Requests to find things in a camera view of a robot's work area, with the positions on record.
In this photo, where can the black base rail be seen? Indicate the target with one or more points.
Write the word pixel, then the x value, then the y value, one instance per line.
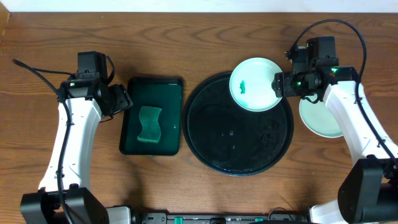
pixel 162 218

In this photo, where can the black rectangular water tray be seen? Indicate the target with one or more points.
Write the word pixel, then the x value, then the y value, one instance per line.
pixel 164 93

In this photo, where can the green scrub sponge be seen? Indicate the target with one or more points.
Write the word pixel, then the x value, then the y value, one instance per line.
pixel 149 119

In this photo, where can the mint green plate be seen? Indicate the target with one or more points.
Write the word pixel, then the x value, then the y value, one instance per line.
pixel 318 118
pixel 250 84

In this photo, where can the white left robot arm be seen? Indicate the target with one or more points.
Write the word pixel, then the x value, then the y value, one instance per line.
pixel 64 194

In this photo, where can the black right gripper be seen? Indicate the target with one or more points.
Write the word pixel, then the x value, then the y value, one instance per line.
pixel 282 84

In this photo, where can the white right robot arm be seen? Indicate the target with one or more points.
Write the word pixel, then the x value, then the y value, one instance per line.
pixel 369 192

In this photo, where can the round black serving tray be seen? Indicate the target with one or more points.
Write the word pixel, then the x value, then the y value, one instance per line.
pixel 229 139

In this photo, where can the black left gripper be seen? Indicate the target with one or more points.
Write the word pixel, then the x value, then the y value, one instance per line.
pixel 121 100

